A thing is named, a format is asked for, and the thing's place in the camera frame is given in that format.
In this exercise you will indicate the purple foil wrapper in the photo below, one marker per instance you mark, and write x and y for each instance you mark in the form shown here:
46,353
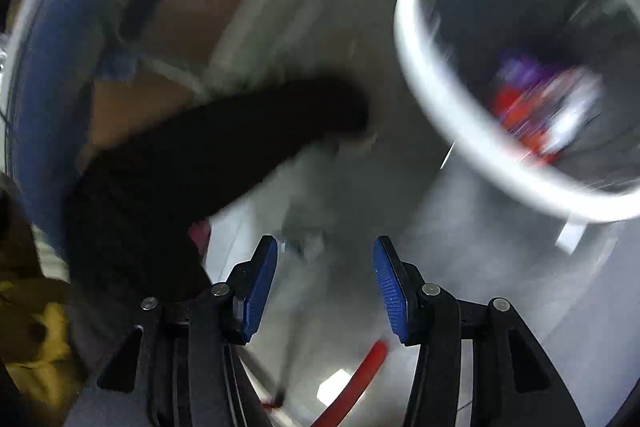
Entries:
530,77

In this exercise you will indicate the silver wrapper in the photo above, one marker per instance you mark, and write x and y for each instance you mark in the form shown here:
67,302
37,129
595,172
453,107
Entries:
575,117

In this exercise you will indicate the red snack wrapper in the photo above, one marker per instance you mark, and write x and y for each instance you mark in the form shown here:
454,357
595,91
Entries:
520,117

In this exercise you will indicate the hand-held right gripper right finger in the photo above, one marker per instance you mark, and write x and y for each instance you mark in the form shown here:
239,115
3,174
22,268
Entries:
392,292

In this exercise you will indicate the yellow garment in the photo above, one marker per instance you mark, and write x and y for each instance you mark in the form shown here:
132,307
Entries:
40,332

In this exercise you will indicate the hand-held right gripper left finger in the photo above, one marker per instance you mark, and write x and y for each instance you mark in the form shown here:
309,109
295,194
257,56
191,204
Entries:
260,287

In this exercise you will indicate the person's left forearm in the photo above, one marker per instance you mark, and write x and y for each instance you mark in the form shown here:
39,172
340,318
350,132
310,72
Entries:
200,157

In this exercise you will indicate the blue terry towel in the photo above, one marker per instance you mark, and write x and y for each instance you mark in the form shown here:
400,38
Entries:
50,57

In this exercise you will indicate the white rimmed trash bin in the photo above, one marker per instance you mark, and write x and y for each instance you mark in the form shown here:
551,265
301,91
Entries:
450,117

